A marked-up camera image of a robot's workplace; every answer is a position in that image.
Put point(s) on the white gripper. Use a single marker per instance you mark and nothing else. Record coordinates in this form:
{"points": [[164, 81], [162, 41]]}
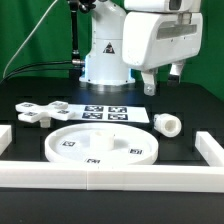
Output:
{"points": [[151, 40]]}

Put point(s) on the white round table top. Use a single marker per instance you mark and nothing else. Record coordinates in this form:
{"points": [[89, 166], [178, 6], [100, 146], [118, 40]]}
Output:
{"points": [[101, 144]]}

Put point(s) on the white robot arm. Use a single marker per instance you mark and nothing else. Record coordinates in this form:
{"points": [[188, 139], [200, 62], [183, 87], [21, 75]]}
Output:
{"points": [[104, 68]]}

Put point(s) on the white marker sheet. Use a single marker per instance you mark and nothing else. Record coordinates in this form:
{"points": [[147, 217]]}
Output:
{"points": [[109, 113]]}

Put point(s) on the white right fence bar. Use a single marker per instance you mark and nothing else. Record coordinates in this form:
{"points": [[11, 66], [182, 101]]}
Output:
{"points": [[210, 149]]}

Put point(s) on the white fence bar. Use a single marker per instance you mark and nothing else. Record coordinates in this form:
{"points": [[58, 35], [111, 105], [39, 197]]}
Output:
{"points": [[128, 178], [5, 137], [210, 149]]}

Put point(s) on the white front fence bar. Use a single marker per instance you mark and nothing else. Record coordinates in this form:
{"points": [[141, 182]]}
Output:
{"points": [[128, 178]]}

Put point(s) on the white cross-shaped table base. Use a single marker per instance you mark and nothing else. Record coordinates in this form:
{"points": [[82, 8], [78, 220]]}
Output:
{"points": [[31, 113]]}

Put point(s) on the white left fence bar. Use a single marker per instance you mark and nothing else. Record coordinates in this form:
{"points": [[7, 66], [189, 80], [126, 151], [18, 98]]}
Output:
{"points": [[5, 137]]}

